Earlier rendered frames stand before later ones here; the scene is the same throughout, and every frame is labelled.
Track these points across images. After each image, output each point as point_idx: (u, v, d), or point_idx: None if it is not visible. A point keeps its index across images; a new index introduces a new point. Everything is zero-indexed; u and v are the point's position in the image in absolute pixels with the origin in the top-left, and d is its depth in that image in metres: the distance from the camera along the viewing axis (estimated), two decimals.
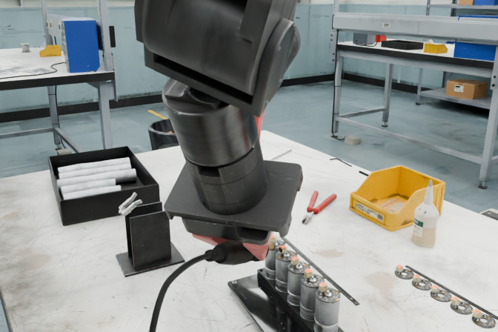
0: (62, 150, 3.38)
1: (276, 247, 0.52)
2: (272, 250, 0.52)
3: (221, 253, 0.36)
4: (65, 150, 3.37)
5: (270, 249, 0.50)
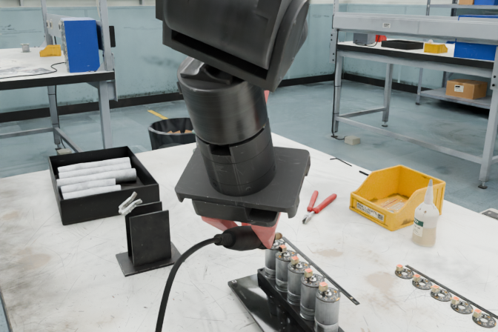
0: (62, 150, 3.38)
1: (281, 237, 0.53)
2: (278, 239, 0.52)
3: (230, 238, 0.37)
4: (65, 150, 3.37)
5: (276, 238, 0.51)
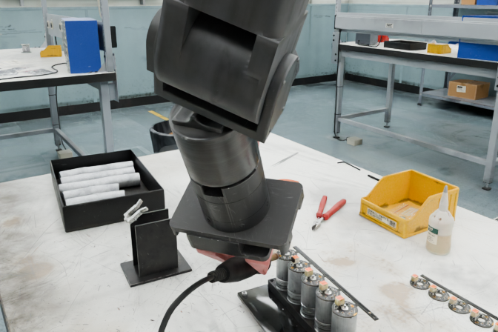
0: (63, 150, 3.36)
1: (278, 257, 0.54)
2: (274, 260, 0.53)
3: (224, 273, 0.38)
4: (66, 151, 3.34)
5: (273, 260, 0.52)
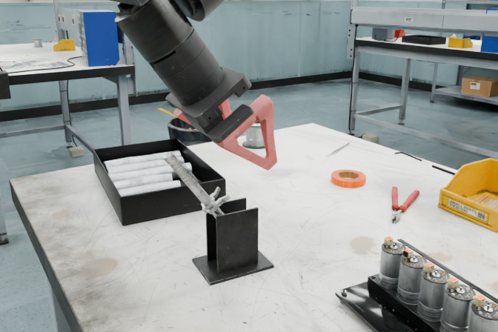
0: (74, 147, 3.30)
1: None
2: None
3: None
4: (77, 148, 3.28)
5: None
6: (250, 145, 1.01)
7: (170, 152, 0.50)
